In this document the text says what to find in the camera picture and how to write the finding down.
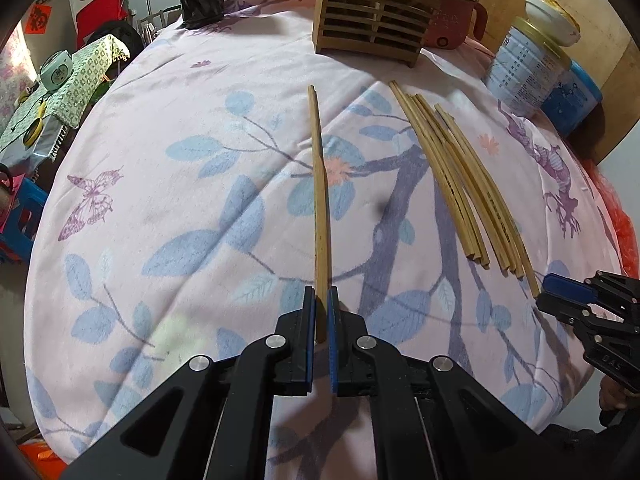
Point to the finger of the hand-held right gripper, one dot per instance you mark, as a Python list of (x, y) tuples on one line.
[(567, 285), (600, 340)]

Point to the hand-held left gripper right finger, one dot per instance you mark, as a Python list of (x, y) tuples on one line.
[(333, 350)]

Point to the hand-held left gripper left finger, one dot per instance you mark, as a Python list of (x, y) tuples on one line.
[(310, 345)]

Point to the single wooden chopstick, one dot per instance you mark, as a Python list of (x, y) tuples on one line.
[(320, 200)]

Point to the bunch of wooden chopsticks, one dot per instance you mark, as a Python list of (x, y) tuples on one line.
[(450, 175)]

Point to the slatted wooden utensil holder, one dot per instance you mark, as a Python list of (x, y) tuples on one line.
[(350, 25)]

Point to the person's right hand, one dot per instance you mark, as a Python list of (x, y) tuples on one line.
[(610, 394)]

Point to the red plastic bag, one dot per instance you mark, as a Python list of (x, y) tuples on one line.
[(625, 230)]

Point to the dark cloth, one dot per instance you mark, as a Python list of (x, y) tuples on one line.
[(600, 442)]

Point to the pink floral tablecloth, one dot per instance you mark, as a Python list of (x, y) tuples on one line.
[(200, 210)]

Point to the blue plastic container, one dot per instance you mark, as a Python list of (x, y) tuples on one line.
[(575, 97)]

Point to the white milk powder can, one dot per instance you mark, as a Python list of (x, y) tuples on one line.
[(520, 70)]

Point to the white bowl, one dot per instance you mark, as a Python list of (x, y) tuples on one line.
[(550, 20)]

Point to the red electric pot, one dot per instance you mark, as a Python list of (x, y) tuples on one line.
[(450, 25)]

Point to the orange plastic bag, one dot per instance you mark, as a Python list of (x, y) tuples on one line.
[(42, 452)]

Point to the blue plastic stool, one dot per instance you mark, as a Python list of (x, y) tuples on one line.
[(25, 220)]

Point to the green patterned cloth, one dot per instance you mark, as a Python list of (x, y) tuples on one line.
[(85, 80)]

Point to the yellow tape roll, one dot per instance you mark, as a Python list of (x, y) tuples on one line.
[(35, 125)]

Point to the small green rice cooker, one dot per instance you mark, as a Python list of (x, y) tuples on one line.
[(56, 71)]

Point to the pink floral curtain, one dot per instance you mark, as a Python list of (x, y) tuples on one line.
[(15, 70)]

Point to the red paper wall decoration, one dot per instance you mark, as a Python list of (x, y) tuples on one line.
[(40, 17)]

